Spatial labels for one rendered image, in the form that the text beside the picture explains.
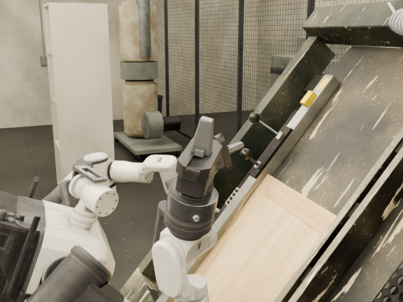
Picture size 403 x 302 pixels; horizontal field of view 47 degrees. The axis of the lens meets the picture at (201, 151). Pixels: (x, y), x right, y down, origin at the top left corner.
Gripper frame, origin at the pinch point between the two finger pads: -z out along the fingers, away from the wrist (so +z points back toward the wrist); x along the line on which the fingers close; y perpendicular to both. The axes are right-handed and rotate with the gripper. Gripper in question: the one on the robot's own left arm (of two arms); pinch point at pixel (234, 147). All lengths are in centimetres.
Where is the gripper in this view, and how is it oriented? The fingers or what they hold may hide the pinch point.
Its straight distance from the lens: 153.9
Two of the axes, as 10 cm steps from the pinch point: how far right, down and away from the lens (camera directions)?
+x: 2.9, 9.0, 3.3
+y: 3.3, 2.3, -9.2
